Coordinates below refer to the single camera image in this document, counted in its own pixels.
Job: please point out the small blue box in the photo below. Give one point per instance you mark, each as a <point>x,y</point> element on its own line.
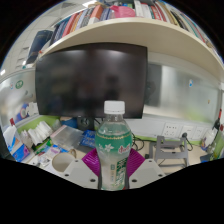
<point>88,138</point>

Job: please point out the black computer monitor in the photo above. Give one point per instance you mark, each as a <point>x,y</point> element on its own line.
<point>90,80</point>

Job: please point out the stack of white tissues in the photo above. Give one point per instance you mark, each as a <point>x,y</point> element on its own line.
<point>40,130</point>

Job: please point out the grey metal laptop stand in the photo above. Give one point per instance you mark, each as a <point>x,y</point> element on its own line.
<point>171,150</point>

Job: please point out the blue white tissue box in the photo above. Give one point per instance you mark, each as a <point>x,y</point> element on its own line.
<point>15,145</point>

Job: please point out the white shelf with books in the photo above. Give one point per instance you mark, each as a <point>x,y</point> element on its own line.
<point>133,33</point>

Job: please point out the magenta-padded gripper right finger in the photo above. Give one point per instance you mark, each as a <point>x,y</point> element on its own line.
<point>146,171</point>

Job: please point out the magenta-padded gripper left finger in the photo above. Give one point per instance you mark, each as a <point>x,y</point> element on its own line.
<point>80,171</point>

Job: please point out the white wall socket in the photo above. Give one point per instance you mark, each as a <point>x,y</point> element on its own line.
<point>187,132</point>
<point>171,130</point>
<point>201,133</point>

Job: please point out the purple white plastic packet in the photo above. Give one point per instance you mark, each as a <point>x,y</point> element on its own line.
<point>50,152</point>

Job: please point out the clear plastic box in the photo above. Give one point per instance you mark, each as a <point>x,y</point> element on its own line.
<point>66,136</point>

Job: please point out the green-labelled clear drink bottle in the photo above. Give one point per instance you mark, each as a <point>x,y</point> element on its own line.
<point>113,150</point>

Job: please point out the white patterned paper cup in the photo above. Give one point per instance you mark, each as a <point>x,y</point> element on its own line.
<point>62,162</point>

